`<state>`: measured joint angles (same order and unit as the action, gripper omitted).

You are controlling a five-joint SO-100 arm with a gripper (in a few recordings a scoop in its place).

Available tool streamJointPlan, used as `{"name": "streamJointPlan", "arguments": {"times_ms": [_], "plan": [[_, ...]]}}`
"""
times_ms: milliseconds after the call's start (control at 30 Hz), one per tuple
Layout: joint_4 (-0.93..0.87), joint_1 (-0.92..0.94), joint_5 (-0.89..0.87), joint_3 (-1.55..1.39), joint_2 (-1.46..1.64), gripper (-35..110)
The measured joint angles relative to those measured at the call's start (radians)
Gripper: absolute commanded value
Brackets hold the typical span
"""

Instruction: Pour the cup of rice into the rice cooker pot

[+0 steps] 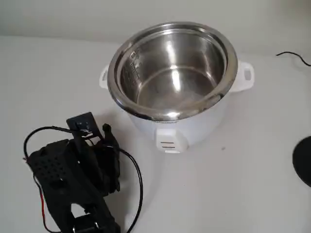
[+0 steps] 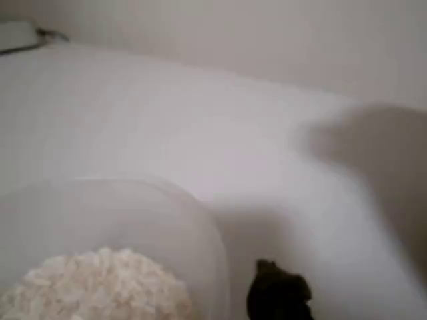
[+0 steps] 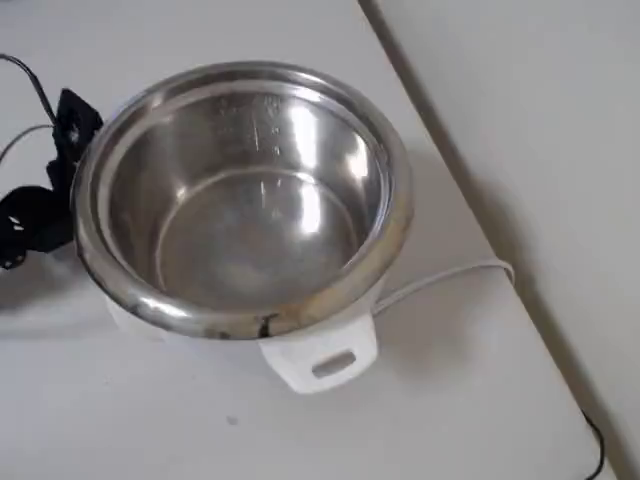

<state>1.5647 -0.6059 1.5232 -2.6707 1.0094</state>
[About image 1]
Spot white rice cooker housing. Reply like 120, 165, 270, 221
99, 59, 255, 154

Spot stainless steel inner pot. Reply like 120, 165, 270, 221
106, 21, 238, 122

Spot black round disc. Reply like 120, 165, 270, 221
292, 135, 311, 187

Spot black camera board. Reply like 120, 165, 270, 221
66, 111, 102, 146

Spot black camera cable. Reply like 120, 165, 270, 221
23, 125, 144, 233

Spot red and white wires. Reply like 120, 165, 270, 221
35, 178, 49, 228

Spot thin black cable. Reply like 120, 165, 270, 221
276, 51, 311, 67

